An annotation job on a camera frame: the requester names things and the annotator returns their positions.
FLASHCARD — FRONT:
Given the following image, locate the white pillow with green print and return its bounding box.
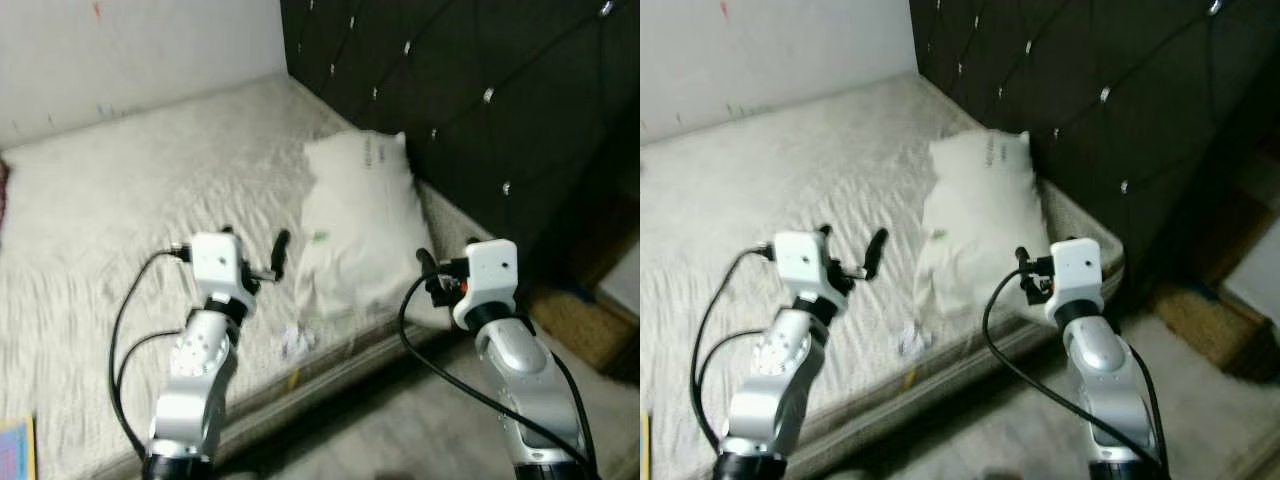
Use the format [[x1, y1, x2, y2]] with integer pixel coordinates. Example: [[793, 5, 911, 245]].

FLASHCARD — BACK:
[[295, 130, 456, 331], [915, 130, 1051, 321]]

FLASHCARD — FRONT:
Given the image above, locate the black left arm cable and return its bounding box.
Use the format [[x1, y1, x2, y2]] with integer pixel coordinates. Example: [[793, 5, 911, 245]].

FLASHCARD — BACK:
[[108, 245, 193, 461], [688, 245, 776, 451]]

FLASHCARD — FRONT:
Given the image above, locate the dark tufted headboard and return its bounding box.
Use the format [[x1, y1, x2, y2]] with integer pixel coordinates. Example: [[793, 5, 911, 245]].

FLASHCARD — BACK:
[[908, 0, 1280, 301], [280, 0, 641, 291]]

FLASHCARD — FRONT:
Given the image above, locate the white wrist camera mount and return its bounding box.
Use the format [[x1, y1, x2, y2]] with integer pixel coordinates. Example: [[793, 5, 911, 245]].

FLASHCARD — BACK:
[[1045, 238, 1104, 323], [772, 230, 836, 297], [452, 240, 519, 331], [188, 232, 259, 301]]

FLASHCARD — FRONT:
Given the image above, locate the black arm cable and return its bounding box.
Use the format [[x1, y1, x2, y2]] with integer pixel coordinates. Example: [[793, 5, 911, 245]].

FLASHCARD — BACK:
[[398, 275, 599, 476], [108, 245, 193, 461], [688, 245, 776, 451], [982, 268, 1171, 471]]

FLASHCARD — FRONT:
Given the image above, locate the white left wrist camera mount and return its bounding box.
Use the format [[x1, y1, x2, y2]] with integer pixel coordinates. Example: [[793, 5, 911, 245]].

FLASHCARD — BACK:
[[188, 232, 259, 301], [772, 230, 836, 297]]

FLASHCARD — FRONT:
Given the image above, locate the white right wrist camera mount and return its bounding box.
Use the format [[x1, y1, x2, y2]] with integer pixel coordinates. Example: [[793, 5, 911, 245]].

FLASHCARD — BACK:
[[452, 240, 519, 331], [1045, 238, 1104, 323]]

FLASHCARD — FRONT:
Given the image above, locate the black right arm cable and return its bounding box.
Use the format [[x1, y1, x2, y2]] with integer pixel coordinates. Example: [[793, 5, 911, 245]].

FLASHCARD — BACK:
[[398, 275, 599, 476], [982, 268, 1171, 471]]

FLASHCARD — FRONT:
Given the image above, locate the white box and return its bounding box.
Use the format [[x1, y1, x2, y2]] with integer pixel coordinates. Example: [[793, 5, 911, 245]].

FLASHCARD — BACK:
[[1222, 245, 1280, 326], [598, 240, 641, 319]]

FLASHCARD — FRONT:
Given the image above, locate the brown woven mat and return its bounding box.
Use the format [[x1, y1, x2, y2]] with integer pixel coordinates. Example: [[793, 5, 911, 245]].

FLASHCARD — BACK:
[[528, 285, 641, 376], [1150, 280, 1271, 371]]

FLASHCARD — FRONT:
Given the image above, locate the white quilted mattress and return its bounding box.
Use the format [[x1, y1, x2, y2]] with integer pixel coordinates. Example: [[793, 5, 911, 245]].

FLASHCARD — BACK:
[[0, 75, 531, 480], [640, 70, 1126, 480]]

